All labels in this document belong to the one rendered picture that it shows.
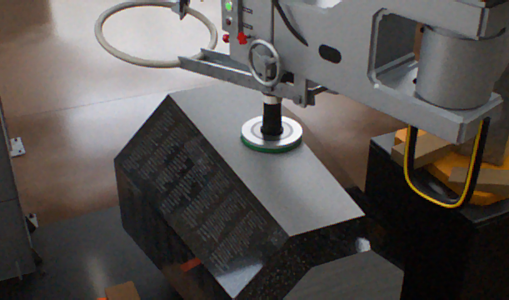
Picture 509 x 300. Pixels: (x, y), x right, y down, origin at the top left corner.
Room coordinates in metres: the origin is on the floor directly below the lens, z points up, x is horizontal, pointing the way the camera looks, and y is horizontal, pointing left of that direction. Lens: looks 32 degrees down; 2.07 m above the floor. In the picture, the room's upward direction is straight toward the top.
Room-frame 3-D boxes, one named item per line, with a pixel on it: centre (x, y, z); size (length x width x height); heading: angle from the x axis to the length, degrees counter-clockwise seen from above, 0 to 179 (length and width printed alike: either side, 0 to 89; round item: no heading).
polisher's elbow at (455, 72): (1.53, -0.51, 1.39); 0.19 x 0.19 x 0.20
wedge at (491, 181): (1.85, -0.77, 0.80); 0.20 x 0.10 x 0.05; 65
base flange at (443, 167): (2.08, -0.85, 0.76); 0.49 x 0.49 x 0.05; 26
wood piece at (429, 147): (2.02, -0.60, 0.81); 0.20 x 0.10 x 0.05; 124
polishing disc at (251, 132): (2.01, -0.06, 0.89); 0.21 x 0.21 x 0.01
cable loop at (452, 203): (1.52, -0.51, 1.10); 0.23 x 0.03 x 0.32; 43
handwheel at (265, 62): (1.84, -0.06, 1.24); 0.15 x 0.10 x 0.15; 43
